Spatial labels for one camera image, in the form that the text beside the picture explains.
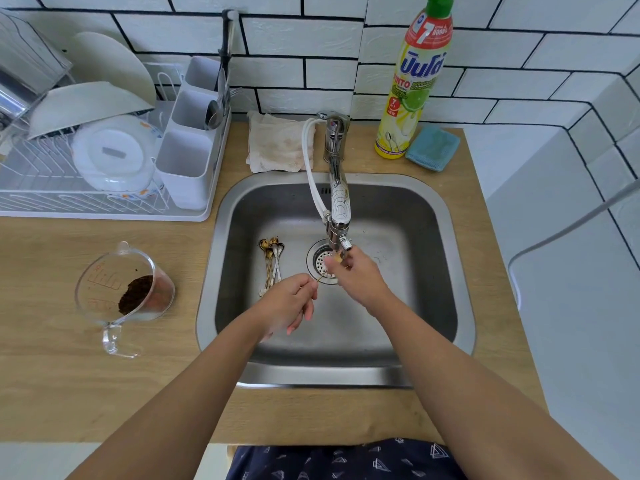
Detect person's right hand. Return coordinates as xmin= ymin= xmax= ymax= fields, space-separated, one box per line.
xmin=324 ymin=246 xmax=396 ymax=317

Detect person's left hand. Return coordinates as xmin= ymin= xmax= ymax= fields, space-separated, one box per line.
xmin=252 ymin=274 xmax=319 ymax=342

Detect thin gold spoon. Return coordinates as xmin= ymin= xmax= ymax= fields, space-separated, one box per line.
xmin=315 ymin=252 xmax=347 ymax=285

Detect person's left forearm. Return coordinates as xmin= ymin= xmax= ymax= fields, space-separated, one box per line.
xmin=65 ymin=307 xmax=272 ymax=480

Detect person's right forearm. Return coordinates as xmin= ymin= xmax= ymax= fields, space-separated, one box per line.
xmin=366 ymin=291 xmax=622 ymax=480

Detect metal drain strainer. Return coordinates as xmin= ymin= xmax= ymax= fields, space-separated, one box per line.
xmin=307 ymin=239 xmax=342 ymax=286

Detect stainless steel sink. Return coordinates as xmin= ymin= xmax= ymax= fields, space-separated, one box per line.
xmin=196 ymin=171 xmax=477 ymax=389

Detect chrome faucet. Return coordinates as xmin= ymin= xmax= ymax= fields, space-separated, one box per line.
xmin=316 ymin=111 xmax=356 ymax=253

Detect beige dish cloth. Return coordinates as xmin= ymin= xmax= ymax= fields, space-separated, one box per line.
xmin=245 ymin=111 xmax=317 ymax=174

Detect blue sponge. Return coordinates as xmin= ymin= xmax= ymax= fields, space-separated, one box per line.
xmin=404 ymin=125 xmax=461 ymax=173

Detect navy patterned shorts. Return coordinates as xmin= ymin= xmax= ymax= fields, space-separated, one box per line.
xmin=226 ymin=438 xmax=469 ymax=480

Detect dark coffee grounds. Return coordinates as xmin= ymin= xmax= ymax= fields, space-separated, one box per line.
xmin=118 ymin=275 xmax=155 ymax=316

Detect white cutlery holder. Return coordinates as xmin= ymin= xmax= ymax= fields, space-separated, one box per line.
xmin=154 ymin=56 xmax=232 ymax=212

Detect yellow dish soap bottle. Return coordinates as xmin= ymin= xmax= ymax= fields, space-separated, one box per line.
xmin=374 ymin=0 xmax=455 ymax=160

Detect clear plastic measuring cup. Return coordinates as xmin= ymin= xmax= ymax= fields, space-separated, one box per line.
xmin=74 ymin=241 xmax=176 ymax=359

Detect silver spoon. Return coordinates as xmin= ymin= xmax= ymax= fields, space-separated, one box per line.
xmin=205 ymin=89 xmax=226 ymax=131

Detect round white plastic lid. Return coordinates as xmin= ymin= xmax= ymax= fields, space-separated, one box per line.
xmin=71 ymin=115 xmax=164 ymax=193

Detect white appliance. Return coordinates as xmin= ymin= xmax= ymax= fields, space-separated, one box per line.
xmin=486 ymin=126 xmax=640 ymax=480

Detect white bowl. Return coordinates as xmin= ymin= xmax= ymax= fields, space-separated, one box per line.
xmin=27 ymin=81 xmax=156 ymax=141

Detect white plate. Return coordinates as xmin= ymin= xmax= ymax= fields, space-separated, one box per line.
xmin=69 ymin=31 xmax=159 ymax=108

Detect steel pot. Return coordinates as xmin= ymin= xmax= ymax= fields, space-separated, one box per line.
xmin=0 ymin=70 xmax=37 ymax=131

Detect clear glass container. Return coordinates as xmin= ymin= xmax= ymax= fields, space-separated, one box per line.
xmin=0 ymin=10 xmax=74 ymax=95

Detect white faucet hose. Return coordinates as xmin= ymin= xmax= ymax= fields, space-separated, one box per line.
xmin=301 ymin=118 xmax=333 ymax=221

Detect white cable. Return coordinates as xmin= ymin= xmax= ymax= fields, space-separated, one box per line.
xmin=507 ymin=179 xmax=640 ymax=316

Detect black handled knife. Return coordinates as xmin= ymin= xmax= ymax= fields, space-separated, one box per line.
xmin=217 ymin=9 xmax=240 ymax=98

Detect white wire dish rack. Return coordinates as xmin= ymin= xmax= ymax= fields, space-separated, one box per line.
xmin=0 ymin=60 xmax=234 ymax=223

